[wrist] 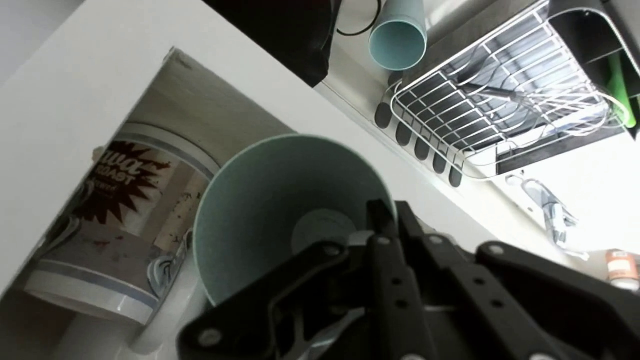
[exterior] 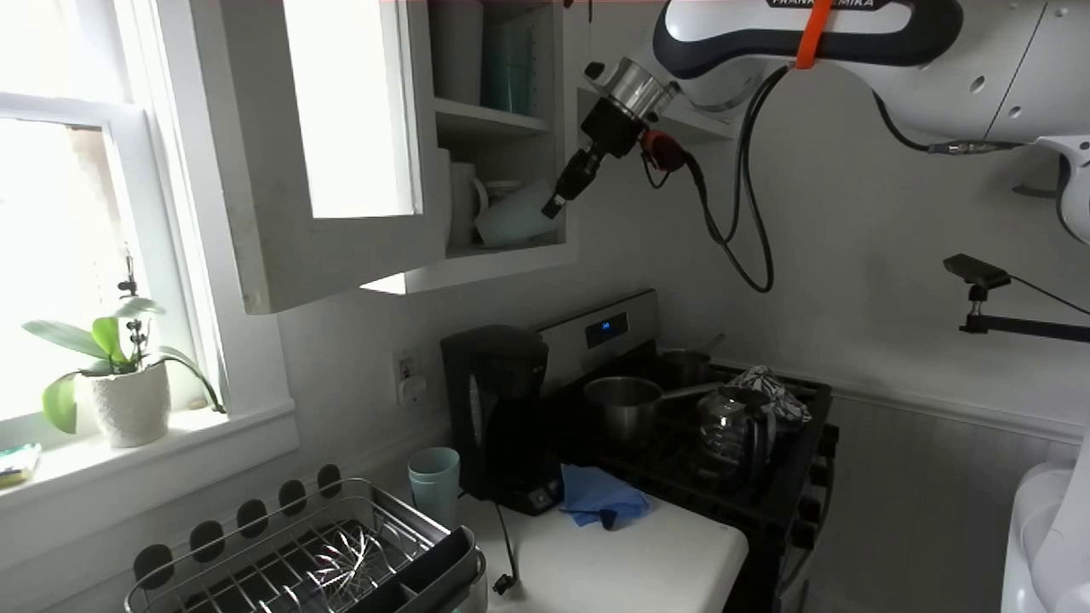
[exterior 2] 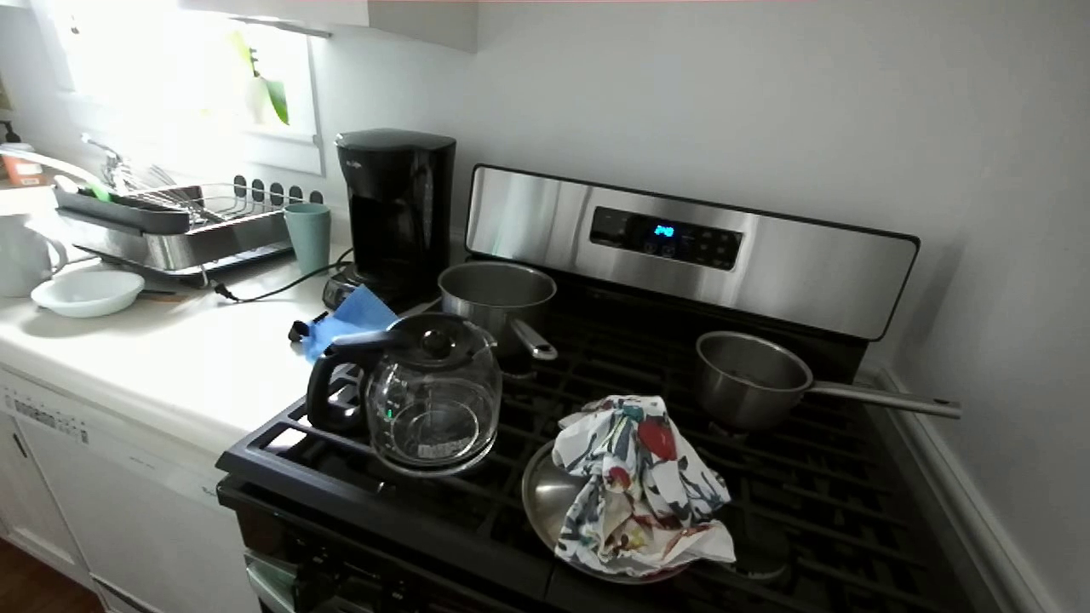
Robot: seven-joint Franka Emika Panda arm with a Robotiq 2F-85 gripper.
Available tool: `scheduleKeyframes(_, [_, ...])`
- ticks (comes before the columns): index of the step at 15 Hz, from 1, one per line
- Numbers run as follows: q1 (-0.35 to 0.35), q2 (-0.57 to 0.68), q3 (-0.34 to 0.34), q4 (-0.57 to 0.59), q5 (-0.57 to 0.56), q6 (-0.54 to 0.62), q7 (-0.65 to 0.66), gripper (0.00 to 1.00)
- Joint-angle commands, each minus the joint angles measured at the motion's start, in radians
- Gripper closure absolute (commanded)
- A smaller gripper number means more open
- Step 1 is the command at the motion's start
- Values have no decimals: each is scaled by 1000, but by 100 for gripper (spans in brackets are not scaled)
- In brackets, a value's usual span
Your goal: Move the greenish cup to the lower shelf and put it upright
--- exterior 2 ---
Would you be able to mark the brown object by sink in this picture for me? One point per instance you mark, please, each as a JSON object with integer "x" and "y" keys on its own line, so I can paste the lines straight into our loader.
{"x": 20, "y": 171}

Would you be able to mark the small black object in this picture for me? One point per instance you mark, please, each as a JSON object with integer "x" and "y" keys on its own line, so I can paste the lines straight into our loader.
{"x": 302, "y": 336}

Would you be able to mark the white bowl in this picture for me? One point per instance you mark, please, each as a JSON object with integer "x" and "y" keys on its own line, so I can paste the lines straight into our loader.
{"x": 87, "y": 295}

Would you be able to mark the white framed window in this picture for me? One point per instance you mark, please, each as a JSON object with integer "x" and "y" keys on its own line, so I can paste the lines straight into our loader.
{"x": 114, "y": 112}

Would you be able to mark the sink faucet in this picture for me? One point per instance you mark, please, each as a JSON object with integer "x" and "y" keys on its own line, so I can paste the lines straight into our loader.
{"x": 105, "y": 155}

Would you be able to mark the teal cup beside coffee maker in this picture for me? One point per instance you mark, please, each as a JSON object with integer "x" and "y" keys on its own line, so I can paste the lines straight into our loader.
{"x": 307, "y": 240}

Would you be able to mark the black and steel stove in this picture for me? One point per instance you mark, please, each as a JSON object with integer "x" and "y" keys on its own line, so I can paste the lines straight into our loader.
{"x": 796, "y": 274}

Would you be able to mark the white pitcher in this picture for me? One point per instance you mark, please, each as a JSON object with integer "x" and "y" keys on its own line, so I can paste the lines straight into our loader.
{"x": 20, "y": 255}

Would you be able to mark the blue cloth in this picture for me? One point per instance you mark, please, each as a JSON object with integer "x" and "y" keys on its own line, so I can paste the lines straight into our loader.
{"x": 353, "y": 319}

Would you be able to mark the white strip with dark holes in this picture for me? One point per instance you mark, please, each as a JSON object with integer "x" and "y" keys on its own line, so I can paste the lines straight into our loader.
{"x": 267, "y": 193}

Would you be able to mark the metal dish rack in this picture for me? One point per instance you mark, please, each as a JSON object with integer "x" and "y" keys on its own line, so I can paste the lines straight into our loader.
{"x": 172, "y": 244}

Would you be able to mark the steel frying pan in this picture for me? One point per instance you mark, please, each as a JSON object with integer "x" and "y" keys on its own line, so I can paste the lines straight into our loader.
{"x": 547, "y": 497}

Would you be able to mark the black coffee maker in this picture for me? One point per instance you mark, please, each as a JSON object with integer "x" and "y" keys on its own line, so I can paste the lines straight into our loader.
{"x": 395, "y": 217}

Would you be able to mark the glass coffee carafe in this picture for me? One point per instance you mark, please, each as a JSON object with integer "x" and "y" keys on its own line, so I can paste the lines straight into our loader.
{"x": 431, "y": 397}

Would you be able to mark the patterned kitchen towel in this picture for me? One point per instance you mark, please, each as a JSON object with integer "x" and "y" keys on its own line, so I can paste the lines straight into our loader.
{"x": 634, "y": 489}

